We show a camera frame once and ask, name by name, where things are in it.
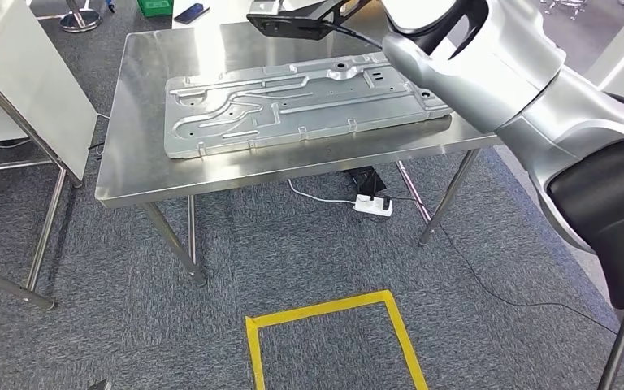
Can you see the stainless steel workbench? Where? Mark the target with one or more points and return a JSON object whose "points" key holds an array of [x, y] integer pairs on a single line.
{"points": [[145, 161]]}

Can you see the stamped silver metal plate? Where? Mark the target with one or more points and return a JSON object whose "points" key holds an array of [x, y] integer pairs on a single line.
{"points": [[290, 113]]}

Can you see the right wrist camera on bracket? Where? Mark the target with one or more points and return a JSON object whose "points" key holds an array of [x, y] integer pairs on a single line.
{"points": [[290, 24]]}

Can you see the black power adapter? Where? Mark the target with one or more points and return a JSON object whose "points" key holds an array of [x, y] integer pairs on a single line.
{"points": [[363, 180]]}

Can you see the white power strip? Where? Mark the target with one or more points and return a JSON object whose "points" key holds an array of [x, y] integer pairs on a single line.
{"points": [[372, 206]]}

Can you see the chrome stanchion with round base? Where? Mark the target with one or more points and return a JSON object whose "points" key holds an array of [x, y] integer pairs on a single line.
{"points": [[80, 21]]}

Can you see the white panel table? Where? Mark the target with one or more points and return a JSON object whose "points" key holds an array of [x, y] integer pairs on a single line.
{"points": [[32, 81]]}

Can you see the green plastic crate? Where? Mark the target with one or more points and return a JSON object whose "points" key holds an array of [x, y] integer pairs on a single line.
{"points": [[156, 8]]}

